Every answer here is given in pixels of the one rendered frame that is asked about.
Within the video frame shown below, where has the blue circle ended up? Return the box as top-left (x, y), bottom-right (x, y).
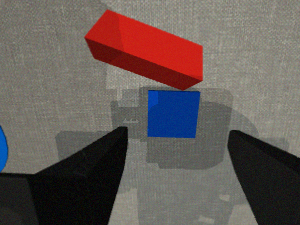
top-left (0, 126), bottom-right (8, 172)

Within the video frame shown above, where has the blue block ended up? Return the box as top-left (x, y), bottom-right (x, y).
top-left (147, 90), bottom-right (200, 138)

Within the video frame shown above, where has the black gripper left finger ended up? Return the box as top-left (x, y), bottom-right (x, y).
top-left (0, 126), bottom-right (128, 225)

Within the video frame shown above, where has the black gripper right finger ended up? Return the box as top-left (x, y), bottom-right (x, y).
top-left (227, 130), bottom-right (300, 225)

